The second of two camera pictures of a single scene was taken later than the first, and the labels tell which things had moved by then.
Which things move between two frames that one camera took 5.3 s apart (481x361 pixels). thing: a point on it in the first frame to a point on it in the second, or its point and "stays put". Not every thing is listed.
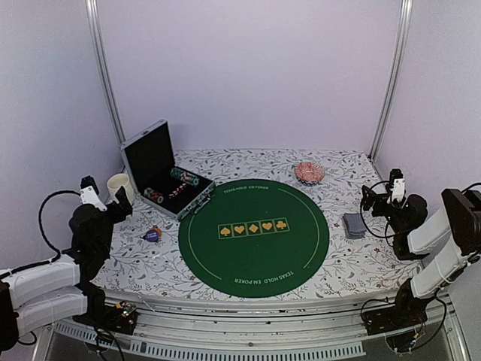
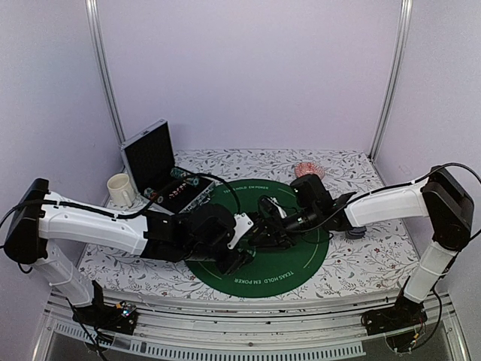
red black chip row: x=179 y=189 stays put
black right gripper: x=381 y=199 to x=276 y=235
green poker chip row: x=185 y=176 stays put
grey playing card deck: x=354 y=226 stays put
